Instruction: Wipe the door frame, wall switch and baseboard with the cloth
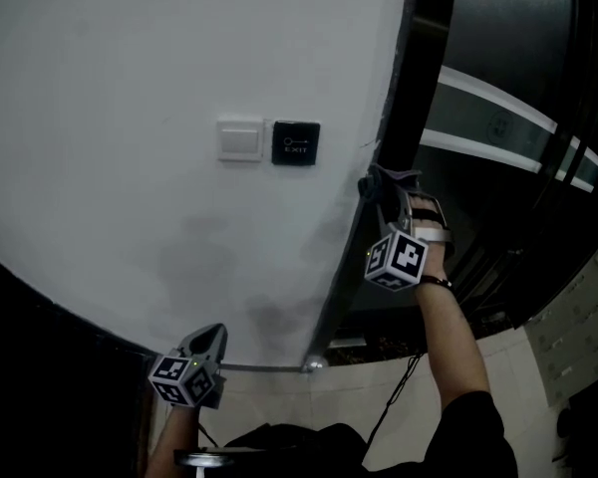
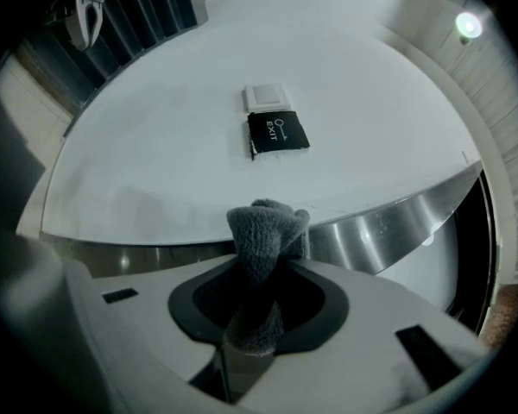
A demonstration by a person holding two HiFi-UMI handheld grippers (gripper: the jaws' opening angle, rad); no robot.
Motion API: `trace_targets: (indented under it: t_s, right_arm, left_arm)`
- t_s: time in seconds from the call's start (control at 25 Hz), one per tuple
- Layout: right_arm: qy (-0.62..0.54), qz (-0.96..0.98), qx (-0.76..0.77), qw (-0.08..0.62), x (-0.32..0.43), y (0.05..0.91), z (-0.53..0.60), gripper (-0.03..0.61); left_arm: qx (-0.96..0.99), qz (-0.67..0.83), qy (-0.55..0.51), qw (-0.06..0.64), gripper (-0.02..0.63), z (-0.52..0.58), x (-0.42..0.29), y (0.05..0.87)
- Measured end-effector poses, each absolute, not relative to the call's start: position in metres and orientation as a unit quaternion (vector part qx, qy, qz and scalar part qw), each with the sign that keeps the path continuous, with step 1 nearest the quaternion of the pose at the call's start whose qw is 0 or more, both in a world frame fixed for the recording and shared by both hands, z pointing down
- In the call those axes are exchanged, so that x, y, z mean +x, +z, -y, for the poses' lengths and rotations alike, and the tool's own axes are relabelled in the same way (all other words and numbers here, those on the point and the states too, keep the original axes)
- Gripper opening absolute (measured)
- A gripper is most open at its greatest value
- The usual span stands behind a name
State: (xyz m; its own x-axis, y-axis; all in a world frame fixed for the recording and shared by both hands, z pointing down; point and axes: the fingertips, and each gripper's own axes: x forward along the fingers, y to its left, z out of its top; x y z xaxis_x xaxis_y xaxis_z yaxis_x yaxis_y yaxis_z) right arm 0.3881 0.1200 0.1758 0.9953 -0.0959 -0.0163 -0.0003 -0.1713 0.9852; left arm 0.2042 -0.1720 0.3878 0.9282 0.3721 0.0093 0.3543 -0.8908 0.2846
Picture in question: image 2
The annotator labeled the white wall light switch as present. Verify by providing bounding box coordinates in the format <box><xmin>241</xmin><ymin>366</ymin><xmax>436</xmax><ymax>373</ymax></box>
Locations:
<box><xmin>241</xmin><ymin>83</ymin><xmax>293</xmax><ymax>114</ymax></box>

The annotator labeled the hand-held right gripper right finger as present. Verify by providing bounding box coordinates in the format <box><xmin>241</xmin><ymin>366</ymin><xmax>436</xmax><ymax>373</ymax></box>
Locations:
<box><xmin>236</xmin><ymin>259</ymin><xmax>489</xmax><ymax>414</ymax></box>

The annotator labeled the black exit button panel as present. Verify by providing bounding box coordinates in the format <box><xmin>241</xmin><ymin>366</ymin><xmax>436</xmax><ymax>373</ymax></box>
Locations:
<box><xmin>245</xmin><ymin>109</ymin><xmax>312</xmax><ymax>162</ymax></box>

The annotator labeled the dark grey cleaning cloth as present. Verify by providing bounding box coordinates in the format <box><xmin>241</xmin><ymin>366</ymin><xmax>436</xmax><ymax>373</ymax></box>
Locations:
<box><xmin>225</xmin><ymin>198</ymin><xmax>313</xmax><ymax>358</ymax></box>

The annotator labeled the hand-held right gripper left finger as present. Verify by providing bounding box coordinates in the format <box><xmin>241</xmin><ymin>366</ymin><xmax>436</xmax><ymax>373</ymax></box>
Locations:
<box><xmin>92</xmin><ymin>255</ymin><xmax>243</xmax><ymax>383</ymax></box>

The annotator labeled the round ceiling lamp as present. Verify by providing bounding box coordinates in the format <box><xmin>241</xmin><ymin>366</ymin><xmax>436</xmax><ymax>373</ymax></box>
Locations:
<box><xmin>455</xmin><ymin>10</ymin><xmax>484</xmax><ymax>42</ymax></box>

